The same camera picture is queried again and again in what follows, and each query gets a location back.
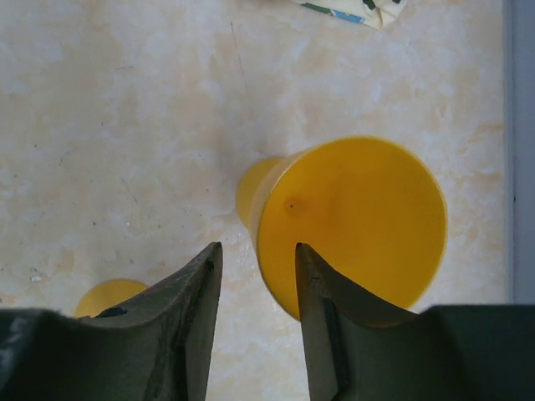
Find orange wine glass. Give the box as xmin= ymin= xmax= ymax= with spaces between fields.
xmin=74 ymin=279 xmax=148 ymax=317
xmin=236 ymin=136 xmax=448 ymax=317

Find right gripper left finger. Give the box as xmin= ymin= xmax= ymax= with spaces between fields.
xmin=1 ymin=242 xmax=222 ymax=400

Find yellow patterned cloth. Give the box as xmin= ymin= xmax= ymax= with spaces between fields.
xmin=293 ymin=0 xmax=407 ymax=30

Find orange wine glass middle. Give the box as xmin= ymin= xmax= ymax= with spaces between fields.
xmin=74 ymin=279 xmax=148 ymax=317

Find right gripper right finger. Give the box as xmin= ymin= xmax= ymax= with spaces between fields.
xmin=295 ymin=244 xmax=534 ymax=400

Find orange wine glass right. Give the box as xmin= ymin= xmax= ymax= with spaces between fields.
xmin=236 ymin=136 xmax=448 ymax=317

